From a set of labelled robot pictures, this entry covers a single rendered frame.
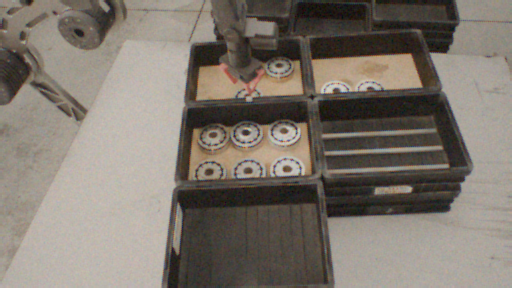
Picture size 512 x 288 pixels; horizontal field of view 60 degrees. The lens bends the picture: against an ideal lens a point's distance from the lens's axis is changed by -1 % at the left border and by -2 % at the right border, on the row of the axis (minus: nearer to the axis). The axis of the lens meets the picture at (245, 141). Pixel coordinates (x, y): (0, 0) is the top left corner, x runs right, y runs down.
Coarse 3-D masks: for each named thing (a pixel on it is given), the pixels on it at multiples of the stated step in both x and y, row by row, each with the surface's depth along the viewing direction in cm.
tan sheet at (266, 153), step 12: (264, 132) 142; (192, 144) 142; (264, 144) 139; (300, 144) 138; (192, 156) 139; (204, 156) 138; (216, 156) 138; (228, 156) 137; (240, 156) 137; (252, 156) 137; (264, 156) 136; (276, 156) 136; (300, 156) 135; (192, 168) 136; (228, 168) 134
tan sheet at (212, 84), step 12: (204, 72) 162; (216, 72) 162; (264, 72) 160; (300, 72) 158; (204, 84) 158; (216, 84) 158; (228, 84) 157; (240, 84) 157; (252, 84) 156; (264, 84) 156; (276, 84) 155; (288, 84) 155; (300, 84) 154; (204, 96) 155; (216, 96) 154; (228, 96) 154
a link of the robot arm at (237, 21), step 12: (216, 0) 92; (228, 0) 92; (240, 0) 97; (216, 12) 95; (228, 12) 95; (240, 12) 98; (216, 24) 99; (228, 24) 99; (240, 24) 98; (240, 36) 103
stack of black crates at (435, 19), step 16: (384, 0) 233; (400, 0) 232; (416, 0) 230; (432, 0) 229; (448, 0) 224; (384, 16) 228; (400, 16) 227; (416, 16) 226; (432, 16) 225; (448, 16) 221; (432, 32) 212; (448, 32) 210; (432, 48) 219; (448, 48) 218
